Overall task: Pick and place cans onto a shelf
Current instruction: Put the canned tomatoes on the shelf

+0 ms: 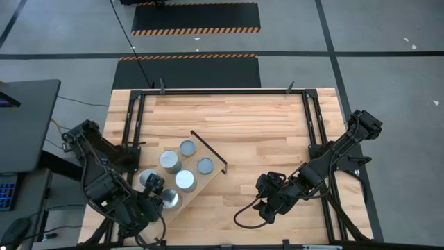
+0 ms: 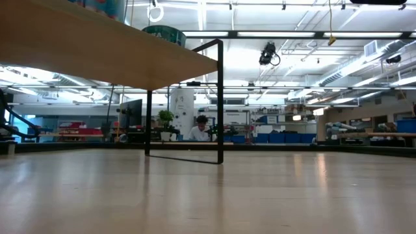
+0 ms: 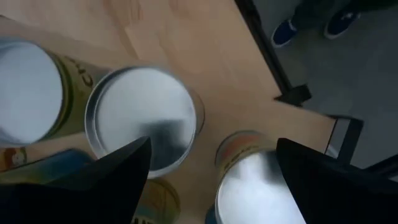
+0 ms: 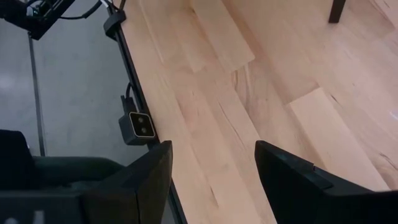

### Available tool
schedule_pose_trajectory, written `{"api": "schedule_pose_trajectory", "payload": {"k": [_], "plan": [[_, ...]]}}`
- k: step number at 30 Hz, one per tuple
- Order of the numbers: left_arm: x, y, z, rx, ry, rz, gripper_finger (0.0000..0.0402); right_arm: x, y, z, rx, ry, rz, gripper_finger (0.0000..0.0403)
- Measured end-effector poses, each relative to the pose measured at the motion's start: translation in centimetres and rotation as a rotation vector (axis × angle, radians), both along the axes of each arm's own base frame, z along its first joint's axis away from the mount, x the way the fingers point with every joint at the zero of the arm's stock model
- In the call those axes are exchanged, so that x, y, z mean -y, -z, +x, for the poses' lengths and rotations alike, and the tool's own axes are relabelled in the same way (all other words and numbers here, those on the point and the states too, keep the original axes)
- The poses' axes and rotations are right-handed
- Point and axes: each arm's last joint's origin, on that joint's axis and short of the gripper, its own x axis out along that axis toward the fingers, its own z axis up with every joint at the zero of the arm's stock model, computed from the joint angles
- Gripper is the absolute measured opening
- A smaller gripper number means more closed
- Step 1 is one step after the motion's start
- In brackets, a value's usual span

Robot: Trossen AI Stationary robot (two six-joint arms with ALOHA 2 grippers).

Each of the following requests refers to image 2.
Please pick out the grey background robot arm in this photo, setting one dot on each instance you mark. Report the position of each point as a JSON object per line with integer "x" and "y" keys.
{"x": 338, "y": 126}

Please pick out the silver ceiling duct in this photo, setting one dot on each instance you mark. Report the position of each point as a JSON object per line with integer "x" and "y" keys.
{"x": 344, "y": 73}

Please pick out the white ceiling air vent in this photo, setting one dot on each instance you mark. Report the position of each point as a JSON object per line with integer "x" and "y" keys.
{"x": 370, "y": 48}

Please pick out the black monitor on stand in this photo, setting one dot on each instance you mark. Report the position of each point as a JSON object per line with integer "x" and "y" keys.
{"x": 131, "y": 110}

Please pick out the black aluminium table frame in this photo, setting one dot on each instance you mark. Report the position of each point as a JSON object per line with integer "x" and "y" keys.
{"x": 276, "y": 147}

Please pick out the large blue storage bin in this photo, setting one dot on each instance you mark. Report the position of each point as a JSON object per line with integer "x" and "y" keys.
{"x": 406, "y": 125}

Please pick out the white LED light bar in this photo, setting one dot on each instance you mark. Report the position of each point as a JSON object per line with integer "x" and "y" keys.
{"x": 205, "y": 33}
{"x": 276, "y": 33}
{"x": 362, "y": 34}

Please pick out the red tool chest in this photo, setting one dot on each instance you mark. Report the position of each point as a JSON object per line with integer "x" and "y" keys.
{"x": 79, "y": 130}

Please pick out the black overhead rig frame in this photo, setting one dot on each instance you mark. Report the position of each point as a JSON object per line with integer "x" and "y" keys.
{"x": 318, "y": 34}

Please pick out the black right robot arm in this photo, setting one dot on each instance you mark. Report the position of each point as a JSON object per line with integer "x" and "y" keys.
{"x": 378, "y": 1}

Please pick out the dark green label tin can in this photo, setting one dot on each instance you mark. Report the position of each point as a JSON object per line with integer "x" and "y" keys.
{"x": 165, "y": 32}

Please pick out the white cylindrical column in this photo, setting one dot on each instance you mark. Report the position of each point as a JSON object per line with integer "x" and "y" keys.
{"x": 182, "y": 104}

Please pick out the green potted plant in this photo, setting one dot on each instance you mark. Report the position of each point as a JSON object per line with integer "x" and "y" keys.
{"x": 166, "y": 117}

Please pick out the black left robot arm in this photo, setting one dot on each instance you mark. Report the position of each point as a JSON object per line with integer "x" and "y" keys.
{"x": 14, "y": 116}

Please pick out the white board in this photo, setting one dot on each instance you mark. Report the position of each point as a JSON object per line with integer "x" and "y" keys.
{"x": 235, "y": 117}

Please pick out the cherries label tin can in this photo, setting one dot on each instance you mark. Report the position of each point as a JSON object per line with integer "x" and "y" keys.
{"x": 107, "y": 8}

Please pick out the black overhead camera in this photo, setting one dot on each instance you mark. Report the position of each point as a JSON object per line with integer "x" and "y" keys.
{"x": 267, "y": 53}

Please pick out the person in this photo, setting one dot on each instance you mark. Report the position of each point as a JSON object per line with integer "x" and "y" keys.
{"x": 198, "y": 133}

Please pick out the white plant pot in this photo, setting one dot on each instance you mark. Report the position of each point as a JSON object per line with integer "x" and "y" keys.
{"x": 165, "y": 136}

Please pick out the black ceiling dome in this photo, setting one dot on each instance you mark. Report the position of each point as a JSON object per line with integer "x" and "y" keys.
{"x": 393, "y": 59}

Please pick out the wooden workbench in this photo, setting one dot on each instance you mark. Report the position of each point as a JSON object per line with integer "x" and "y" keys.
{"x": 390, "y": 134}

